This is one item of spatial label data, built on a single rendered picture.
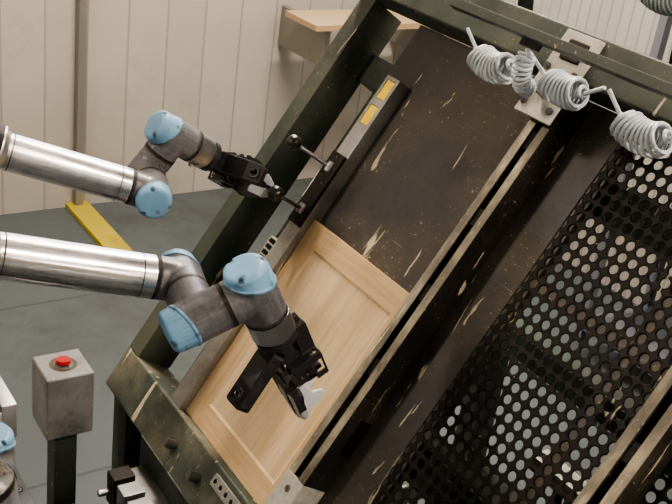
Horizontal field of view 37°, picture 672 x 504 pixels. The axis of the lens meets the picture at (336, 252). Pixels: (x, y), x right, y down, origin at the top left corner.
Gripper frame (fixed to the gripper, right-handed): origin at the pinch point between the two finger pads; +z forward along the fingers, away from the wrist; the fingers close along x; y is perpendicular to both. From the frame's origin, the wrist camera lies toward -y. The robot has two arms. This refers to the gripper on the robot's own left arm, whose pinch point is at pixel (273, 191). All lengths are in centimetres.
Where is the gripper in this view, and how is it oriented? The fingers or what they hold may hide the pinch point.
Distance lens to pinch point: 239.3
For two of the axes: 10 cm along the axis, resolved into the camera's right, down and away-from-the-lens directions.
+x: -3.5, 9.2, -1.7
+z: 6.4, 3.7, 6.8
